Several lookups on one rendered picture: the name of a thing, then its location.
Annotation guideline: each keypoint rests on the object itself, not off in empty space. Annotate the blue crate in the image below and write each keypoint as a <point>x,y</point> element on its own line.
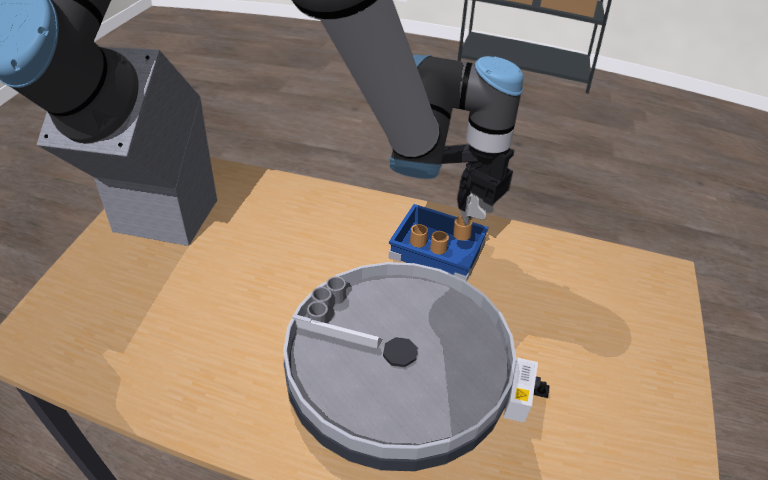
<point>454,260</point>

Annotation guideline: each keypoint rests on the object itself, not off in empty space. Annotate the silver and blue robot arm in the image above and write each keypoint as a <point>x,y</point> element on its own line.
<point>48,54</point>

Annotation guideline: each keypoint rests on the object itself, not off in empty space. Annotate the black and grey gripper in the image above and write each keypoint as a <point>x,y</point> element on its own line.
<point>489,174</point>

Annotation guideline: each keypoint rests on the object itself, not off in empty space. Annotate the bronze bushing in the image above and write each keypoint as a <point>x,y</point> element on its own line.
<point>461,231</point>
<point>439,242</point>
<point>418,238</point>

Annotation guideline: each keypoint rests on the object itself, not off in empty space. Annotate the dark grey metal sleeve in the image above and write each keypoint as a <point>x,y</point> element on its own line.
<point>337,286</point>
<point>319,311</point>
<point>324,295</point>

